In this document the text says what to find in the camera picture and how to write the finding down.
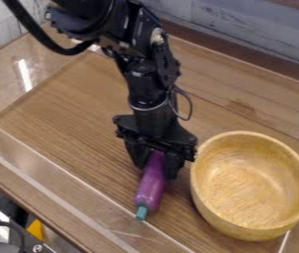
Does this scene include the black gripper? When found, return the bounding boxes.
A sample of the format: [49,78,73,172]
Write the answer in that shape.
[112,114,199,181]

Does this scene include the purple toy eggplant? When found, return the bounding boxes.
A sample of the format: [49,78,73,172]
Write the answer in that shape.
[135,151,167,220]

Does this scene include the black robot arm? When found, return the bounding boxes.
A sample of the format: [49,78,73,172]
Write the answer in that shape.
[48,0,197,179]

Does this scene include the brown wooden bowl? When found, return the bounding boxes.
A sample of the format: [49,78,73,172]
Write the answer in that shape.
[189,130,299,241]

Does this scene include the yellow black object under table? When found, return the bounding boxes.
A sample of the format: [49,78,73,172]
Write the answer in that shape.
[26,218,55,253]

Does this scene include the clear acrylic wall panels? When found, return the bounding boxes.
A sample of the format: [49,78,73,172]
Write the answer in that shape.
[0,3,299,253]

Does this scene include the black cable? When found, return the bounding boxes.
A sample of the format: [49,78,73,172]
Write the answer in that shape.
[1,0,100,56]

